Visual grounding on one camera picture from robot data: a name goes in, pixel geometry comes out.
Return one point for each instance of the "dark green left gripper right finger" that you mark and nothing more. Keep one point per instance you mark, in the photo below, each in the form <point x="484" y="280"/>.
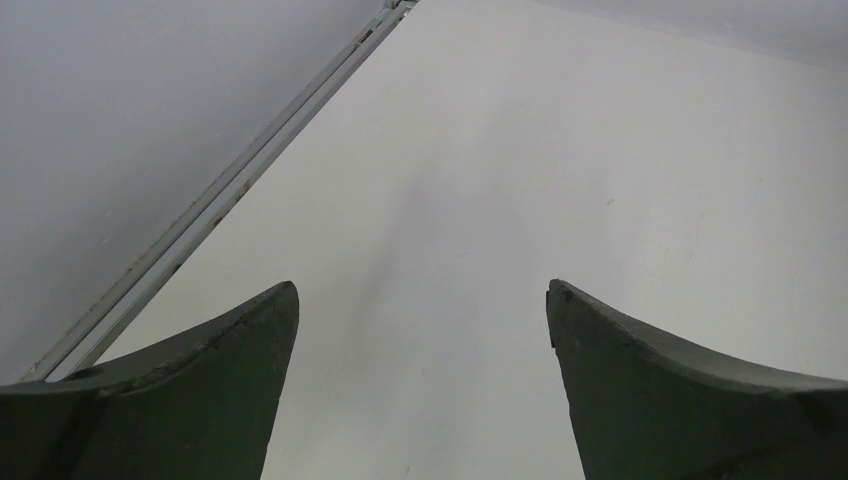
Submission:
<point x="647" y="404"/>

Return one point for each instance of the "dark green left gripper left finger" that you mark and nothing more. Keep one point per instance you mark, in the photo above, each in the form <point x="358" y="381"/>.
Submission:
<point x="198" y="405"/>

